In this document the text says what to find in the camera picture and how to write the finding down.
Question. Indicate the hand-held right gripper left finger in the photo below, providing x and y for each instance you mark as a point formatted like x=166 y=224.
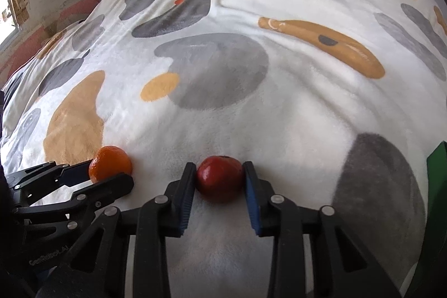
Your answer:
x=185 y=200

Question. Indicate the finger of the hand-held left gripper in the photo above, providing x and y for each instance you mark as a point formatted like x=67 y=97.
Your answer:
x=111 y=184
x=75 y=174

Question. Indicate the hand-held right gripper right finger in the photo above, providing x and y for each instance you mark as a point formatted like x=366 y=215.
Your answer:
x=251 y=203

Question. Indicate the orange mandarin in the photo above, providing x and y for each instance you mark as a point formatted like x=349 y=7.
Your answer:
x=111 y=162

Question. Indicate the small dark red apple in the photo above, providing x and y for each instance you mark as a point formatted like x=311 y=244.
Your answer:
x=220 y=177

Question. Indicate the green rectangular tray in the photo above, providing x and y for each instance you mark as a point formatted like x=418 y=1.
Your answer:
x=438 y=186

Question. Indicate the window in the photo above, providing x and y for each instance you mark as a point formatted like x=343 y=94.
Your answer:
x=4 y=15

